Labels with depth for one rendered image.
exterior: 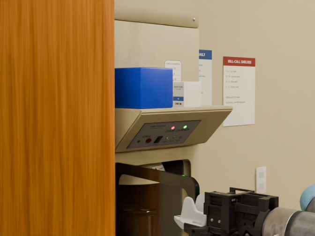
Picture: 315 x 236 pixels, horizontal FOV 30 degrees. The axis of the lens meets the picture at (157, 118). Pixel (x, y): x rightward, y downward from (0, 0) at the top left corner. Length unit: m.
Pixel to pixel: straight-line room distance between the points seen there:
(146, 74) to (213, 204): 0.40
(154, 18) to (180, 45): 0.11
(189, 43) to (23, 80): 0.43
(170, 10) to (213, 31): 0.81
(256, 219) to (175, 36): 0.66
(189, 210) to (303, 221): 0.23
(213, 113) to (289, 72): 1.30
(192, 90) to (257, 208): 0.53
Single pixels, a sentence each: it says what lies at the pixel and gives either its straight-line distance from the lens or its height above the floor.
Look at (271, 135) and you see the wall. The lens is 2.60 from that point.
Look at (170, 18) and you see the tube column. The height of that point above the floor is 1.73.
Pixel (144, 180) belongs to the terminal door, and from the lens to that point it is 1.22.
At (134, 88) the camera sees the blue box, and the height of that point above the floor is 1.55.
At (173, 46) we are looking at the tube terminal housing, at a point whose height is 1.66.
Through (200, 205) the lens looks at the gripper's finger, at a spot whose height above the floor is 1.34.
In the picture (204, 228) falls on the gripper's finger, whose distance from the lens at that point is 1.01.
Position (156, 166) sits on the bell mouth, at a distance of 1.49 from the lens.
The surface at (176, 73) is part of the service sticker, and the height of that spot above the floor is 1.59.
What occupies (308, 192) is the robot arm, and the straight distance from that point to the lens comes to 1.07.
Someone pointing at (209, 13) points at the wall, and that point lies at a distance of 2.27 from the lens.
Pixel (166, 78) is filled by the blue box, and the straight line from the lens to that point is 1.31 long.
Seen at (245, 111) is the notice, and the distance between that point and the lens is 2.44.
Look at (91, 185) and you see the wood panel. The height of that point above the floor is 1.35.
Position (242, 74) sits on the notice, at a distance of 2.42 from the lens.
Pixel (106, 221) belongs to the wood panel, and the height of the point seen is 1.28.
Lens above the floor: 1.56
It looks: 3 degrees down
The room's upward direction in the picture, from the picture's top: straight up
